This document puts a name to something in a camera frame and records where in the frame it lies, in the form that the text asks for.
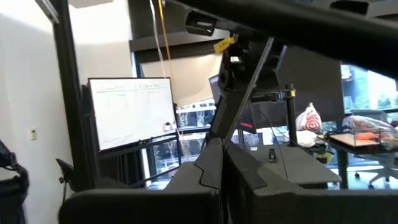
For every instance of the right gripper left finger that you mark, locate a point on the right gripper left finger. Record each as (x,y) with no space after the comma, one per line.
(205,174)

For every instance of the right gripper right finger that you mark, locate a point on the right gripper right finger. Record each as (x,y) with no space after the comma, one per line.
(242,174)

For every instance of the small black desk gadget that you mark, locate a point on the small black desk gadget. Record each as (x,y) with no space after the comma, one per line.
(272,155)

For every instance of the grey side table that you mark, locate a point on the grey side table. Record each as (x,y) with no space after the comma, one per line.
(295,168)

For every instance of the black desk monitor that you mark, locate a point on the black desk monitor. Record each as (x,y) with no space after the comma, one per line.
(248,119)
(311,84)

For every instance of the small white tray cups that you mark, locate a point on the small white tray cups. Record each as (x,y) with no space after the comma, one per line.
(168,126)

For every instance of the white crumpled cloth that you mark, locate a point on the white crumpled cloth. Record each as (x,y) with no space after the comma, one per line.
(306,138)

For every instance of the black monitor stand pole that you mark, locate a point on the black monitor stand pole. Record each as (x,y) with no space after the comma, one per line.
(290,118)

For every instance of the white red printed bag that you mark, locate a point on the white red printed bag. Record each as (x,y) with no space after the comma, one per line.
(308,119)

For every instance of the yellow tag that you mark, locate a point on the yellow tag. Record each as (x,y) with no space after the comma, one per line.
(224,45)

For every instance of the white whiteboard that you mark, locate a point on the white whiteboard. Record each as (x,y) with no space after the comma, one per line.
(133,112)

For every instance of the black leg wooden desk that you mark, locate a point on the black leg wooden desk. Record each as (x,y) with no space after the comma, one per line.
(342,165)

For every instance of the clear plastic container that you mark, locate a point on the clear plastic container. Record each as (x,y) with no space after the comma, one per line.
(367,130)

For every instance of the white office chair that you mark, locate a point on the white office chair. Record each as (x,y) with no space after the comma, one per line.
(382,169)

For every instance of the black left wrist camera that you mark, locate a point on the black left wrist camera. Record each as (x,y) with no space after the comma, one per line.
(231,71)

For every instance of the white wall thermostat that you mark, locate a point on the white wall thermostat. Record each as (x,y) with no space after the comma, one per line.
(32,133)

